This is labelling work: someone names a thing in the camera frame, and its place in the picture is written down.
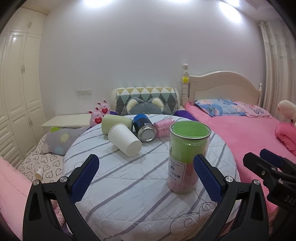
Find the glass jar green pink liner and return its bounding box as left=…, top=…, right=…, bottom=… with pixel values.
left=167, top=120, right=212, bottom=194

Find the small paper cup on sheet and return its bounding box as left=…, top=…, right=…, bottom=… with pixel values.
left=35, top=168, right=44, bottom=181

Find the white paper cup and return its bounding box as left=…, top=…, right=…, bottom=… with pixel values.
left=108, top=123, right=142, bottom=157

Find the pale green cup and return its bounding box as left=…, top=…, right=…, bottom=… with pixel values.
left=101, top=114, right=133, bottom=135

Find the pink cup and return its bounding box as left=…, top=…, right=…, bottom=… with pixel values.
left=153, top=118, right=176, bottom=138

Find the pink white plush toy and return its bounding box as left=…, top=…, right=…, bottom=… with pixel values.
left=275, top=100, right=296, bottom=155

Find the pink bed blanket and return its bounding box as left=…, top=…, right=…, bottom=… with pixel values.
left=184, top=102, right=295, bottom=182

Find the pink quilt left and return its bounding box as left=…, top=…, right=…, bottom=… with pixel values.
left=0, top=158, right=32, bottom=240

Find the heart pattern bed sheet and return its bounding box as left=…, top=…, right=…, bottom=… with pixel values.
left=17, top=135, right=64, bottom=183

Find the pink cartoon pillow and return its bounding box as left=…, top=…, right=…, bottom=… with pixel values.
left=234, top=101, right=272, bottom=118

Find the grey flower pillow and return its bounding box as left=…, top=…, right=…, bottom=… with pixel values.
left=41, top=127, right=88, bottom=156

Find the striped white table cloth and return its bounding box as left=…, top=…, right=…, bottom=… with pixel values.
left=63, top=114, right=241, bottom=241

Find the blue cartoon pillow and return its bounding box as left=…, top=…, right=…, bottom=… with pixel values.
left=194, top=99, right=246, bottom=117

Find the cream wardrobe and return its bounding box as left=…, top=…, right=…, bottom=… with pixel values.
left=1, top=6, right=47, bottom=168

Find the cream wooden bed headboard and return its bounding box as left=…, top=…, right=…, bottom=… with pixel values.
left=180, top=64, right=262, bottom=106

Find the white bedside table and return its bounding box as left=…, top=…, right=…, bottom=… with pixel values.
left=42, top=113, right=91, bottom=128

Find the front pink bunny plush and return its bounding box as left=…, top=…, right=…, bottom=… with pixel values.
left=88, top=110, right=103, bottom=127

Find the pink bunny plush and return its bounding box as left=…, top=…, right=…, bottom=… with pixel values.
left=88, top=110, right=103, bottom=127
left=97, top=99, right=111, bottom=116

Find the cream curtain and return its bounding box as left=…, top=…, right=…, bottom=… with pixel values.
left=259, top=20, right=295, bottom=115

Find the rear pink bunny plush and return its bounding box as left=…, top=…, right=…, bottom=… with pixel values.
left=97, top=99, right=111, bottom=116

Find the triangle pattern quilted headboard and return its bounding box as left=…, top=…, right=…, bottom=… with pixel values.
left=110, top=87, right=181, bottom=115

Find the dark blue metal can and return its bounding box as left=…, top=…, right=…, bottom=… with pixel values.
left=133, top=114, right=157, bottom=142

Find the grey cat plush cushion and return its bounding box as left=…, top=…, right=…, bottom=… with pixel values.
left=126, top=97, right=165, bottom=114

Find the wall socket panel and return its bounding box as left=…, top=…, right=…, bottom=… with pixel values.
left=77, top=89, right=92, bottom=96

